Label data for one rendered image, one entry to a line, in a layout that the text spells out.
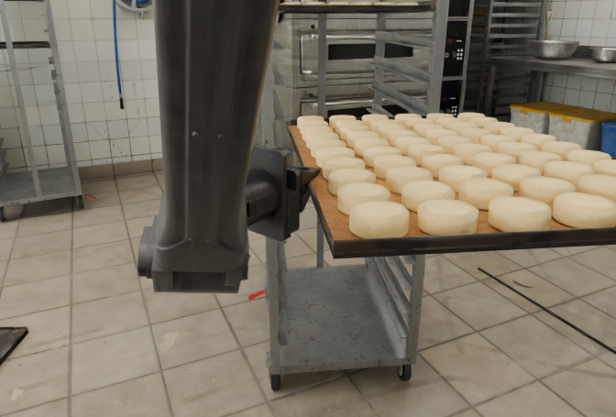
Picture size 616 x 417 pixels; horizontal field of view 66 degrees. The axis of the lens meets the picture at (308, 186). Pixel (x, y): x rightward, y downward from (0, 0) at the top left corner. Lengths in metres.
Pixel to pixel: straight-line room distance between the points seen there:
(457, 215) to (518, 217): 0.05
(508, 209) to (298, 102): 2.92
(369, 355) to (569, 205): 1.29
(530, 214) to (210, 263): 0.26
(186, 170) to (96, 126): 3.82
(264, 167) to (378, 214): 0.16
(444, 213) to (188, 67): 0.26
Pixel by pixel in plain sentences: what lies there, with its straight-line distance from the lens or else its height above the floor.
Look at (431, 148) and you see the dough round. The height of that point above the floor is 1.04.
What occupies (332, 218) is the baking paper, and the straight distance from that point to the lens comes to 0.44.
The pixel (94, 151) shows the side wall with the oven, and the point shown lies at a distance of 4.12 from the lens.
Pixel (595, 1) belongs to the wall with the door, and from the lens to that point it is 4.95.
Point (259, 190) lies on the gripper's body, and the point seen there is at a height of 1.04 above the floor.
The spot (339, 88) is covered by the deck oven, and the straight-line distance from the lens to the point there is 3.43.
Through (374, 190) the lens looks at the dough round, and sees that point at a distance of 0.46.
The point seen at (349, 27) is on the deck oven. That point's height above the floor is 1.15.
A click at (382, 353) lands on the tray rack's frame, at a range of 1.70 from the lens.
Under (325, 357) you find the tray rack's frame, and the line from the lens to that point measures 1.67.
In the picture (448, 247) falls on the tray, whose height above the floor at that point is 1.03.
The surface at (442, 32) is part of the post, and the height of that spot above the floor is 1.17.
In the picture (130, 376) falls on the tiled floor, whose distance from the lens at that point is 1.93.
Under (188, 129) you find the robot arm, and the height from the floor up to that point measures 1.15.
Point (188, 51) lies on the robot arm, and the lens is 0.20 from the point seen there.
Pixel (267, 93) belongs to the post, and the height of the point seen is 1.02.
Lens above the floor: 1.20
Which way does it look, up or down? 19 degrees down
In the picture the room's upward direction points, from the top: straight up
